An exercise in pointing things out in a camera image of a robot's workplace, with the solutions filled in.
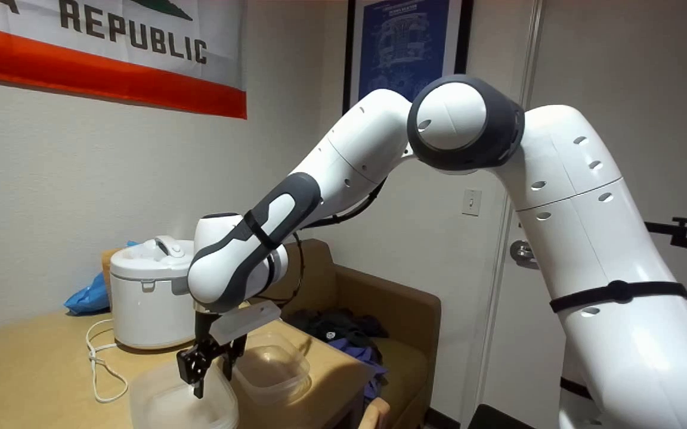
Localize wooden chair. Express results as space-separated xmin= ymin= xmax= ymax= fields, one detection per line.
xmin=354 ymin=395 xmax=394 ymax=429

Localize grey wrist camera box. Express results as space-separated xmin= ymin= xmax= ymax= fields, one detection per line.
xmin=206 ymin=298 xmax=284 ymax=346

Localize purple cloth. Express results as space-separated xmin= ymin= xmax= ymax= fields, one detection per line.
xmin=326 ymin=334 xmax=390 ymax=401

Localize white door with lever handle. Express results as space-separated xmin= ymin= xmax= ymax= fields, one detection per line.
xmin=481 ymin=0 xmax=687 ymax=429

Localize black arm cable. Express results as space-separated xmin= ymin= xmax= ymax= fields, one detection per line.
xmin=288 ymin=179 xmax=387 ymax=298

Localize silver door lever handle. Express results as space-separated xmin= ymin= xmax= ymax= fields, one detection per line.
xmin=507 ymin=238 xmax=540 ymax=271

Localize dark cloth garment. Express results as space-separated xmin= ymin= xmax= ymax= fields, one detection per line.
xmin=284 ymin=307 xmax=390 ymax=346

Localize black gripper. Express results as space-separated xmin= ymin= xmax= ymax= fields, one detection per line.
xmin=173 ymin=309 xmax=251 ymax=401

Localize white power cord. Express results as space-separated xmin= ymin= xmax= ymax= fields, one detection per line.
xmin=80 ymin=316 xmax=133 ymax=404

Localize California Republic flag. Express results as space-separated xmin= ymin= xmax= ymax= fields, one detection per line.
xmin=0 ymin=0 xmax=247 ymax=122

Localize framed blue poster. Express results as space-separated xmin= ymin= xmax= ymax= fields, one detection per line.
xmin=340 ymin=0 xmax=474 ymax=114

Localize white rice cooker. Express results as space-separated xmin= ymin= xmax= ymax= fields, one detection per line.
xmin=107 ymin=233 xmax=205 ymax=353

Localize blue cloth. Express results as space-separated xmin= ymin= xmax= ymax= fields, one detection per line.
xmin=61 ymin=241 xmax=117 ymax=316

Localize clear plastic lunchbox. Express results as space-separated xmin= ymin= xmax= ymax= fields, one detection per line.
xmin=232 ymin=328 xmax=314 ymax=410

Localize brown sofa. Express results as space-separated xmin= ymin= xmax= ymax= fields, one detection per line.
xmin=278 ymin=235 xmax=444 ymax=429

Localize white wall light switch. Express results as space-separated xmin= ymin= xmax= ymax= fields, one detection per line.
xmin=459 ymin=185 xmax=484 ymax=220

